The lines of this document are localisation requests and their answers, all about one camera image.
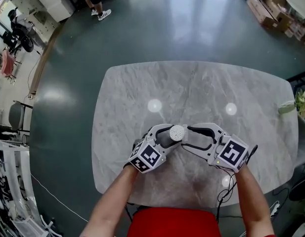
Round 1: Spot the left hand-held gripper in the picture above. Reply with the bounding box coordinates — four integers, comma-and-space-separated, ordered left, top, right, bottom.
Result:
128, 123, 184, 174

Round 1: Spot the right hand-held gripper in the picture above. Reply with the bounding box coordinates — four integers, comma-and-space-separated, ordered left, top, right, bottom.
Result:
181, 122, 250, 174

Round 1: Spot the person's right forearm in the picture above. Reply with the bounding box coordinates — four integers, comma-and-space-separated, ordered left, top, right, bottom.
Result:
234, 162, 275, 237

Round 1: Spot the person's left forearm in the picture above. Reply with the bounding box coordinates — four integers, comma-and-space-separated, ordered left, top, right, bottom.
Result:
79, 165, 141, 237

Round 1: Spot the person's red garment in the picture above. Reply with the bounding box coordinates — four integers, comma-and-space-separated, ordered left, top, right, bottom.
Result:
127, 207, 222, 237

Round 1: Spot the pale green vase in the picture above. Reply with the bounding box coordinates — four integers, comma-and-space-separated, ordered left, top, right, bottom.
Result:
278, 100, 298, 115

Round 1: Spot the white power strip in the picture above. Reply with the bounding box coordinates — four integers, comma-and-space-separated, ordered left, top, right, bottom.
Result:
269, 200, 280, 217

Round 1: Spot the pink flower bouquet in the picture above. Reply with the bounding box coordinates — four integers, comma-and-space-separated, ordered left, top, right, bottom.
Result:
295, 87, 305, 119

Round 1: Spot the pile of cardboard boxes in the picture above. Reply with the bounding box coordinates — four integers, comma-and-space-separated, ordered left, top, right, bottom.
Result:
246, 0, 305, 44

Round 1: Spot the white cabinet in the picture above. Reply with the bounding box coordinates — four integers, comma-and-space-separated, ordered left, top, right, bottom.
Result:
38, 0, 74, 22

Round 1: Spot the pink cloth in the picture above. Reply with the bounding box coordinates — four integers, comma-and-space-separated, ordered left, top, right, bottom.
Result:
0, 49, 16, 78

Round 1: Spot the black office chair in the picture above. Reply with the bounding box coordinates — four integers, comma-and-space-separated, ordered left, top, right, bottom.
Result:
2, 30, 22, 57

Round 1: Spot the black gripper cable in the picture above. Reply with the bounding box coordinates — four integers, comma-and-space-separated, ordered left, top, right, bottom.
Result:
216, 167, 238, 223

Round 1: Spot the thin white floor cable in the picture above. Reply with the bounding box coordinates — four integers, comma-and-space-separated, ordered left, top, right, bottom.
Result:
30, 173, 89, 223

